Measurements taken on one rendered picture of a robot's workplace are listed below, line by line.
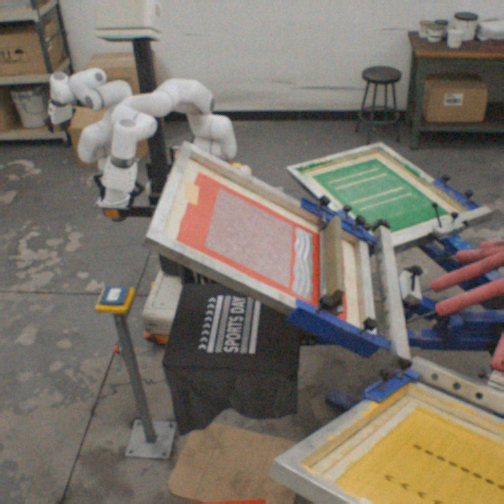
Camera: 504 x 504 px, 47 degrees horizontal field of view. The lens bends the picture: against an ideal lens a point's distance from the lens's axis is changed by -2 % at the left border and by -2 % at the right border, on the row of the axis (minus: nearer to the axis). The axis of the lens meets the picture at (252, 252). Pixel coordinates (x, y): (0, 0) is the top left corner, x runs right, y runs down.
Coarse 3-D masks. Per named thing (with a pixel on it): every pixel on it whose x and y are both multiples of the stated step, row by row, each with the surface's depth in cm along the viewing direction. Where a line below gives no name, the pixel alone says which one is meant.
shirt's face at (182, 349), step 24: (192, 288) 241; (216, 288) 240; (192, 312) 230; (264, 312) 228; (192, 336) 219; (264, 336) 218; (288, 336) 217; (168, 360) 210; (192, 360) 210; (216, 360) 209; (240, 360) 209; (264, 360) 208; (288, 360) 208
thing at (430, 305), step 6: (402, 300) 206; (426, 300) 210; (432, 300) 212; (402, 306) 208; (408, 306) 207; (420, 306) 207; (426, 306) 207; (432, 306) 209; (420, 312) 209; (426, 312) 208; (426, 318) 210; (432, 318) 210
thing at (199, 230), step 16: (192, 208) 192; (192, 224) 186; (208, 224) 190; (224, 224) 195; (176, 240) 177; (192, 240) 181; (208, 240) 185; (224, 240) 189; (240, 240) 193; (256, 240) 198; (224, 256) 183; (240, 256) 187; (256, 256) 191; (272, 256) 196; (288, 256) 201; (256, 272) 186; (272, 272) 190; (288, 272) 194; (288, 288) 188
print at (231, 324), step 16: (208, 304) 233; (224, 304) 232; (240, 304) 232; (256, 304) 232; (208, 320) 226; (224, 320) 225; (240, 320) 225; (256, 320) 225; (208, 336) 219; (224, 336) 219; (240, 336) 218; (256, 336) 218; (240, 352) 212
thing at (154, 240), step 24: (216, 168) 214; (168, 192) 185; (264, 192) 218; (312, 216) 222; (144, 240) 167; (168, 240) 169; (360, 240) 226; (192, 264) 171; (216, 264) 173; (360, 264) 215; (240, 288) 174; (264, 288) 176; (360, 288) 206; (288, 312) 179; (360, 312) 198
